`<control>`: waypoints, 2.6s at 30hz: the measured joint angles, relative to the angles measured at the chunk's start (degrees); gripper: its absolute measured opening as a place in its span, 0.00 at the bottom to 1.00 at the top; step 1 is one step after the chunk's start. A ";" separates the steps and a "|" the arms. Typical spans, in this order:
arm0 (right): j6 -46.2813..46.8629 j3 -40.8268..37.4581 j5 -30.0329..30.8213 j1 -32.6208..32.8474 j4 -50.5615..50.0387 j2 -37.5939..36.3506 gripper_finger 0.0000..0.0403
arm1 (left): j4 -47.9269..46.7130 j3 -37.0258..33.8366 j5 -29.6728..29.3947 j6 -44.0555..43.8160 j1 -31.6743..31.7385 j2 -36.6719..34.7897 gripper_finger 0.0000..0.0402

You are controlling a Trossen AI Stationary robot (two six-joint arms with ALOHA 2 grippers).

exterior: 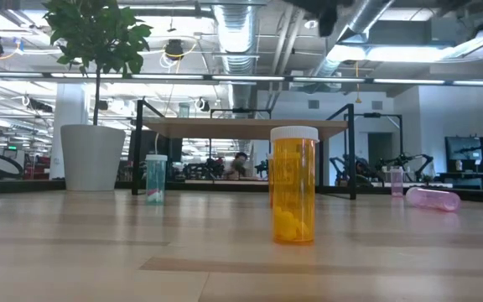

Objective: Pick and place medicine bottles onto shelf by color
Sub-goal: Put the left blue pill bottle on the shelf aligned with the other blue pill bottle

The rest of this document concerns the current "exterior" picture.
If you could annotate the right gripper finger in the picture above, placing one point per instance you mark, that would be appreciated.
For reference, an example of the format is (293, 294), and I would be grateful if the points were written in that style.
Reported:
(327, 21)

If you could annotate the teal medicine bottle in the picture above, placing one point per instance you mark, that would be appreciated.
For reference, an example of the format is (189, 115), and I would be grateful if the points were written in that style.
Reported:
(184, 111)
(156, 176)

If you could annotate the small orange medicine bottle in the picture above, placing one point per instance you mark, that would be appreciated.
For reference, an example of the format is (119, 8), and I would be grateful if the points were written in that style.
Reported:
(294, 189)

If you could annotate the large orange medicine bottle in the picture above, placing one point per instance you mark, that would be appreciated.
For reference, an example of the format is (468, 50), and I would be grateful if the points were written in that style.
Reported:
(270, 184)

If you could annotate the pink medicine bottle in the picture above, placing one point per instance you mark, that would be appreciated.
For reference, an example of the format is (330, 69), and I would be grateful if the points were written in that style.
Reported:
(432, 199)
(396, 182)

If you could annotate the wooden shelf black legs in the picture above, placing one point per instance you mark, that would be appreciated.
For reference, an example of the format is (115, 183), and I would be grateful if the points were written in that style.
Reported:
(241, 128)

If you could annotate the person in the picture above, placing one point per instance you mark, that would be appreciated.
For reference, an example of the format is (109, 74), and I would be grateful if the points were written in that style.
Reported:
(239, 161)

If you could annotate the black background monitor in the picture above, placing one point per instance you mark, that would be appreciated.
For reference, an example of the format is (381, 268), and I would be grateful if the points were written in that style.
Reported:
(174, 147)
(463, 149)

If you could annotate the green artificial tree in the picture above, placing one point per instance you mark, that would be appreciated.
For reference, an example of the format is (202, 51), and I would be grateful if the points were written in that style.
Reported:
(99, 33)

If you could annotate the black background rig frame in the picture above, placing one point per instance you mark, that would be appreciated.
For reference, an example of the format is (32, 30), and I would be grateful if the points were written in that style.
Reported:
(373, 114)

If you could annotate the black metal table frame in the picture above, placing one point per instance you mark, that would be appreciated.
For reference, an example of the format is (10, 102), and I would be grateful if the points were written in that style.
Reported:
(27, 186)

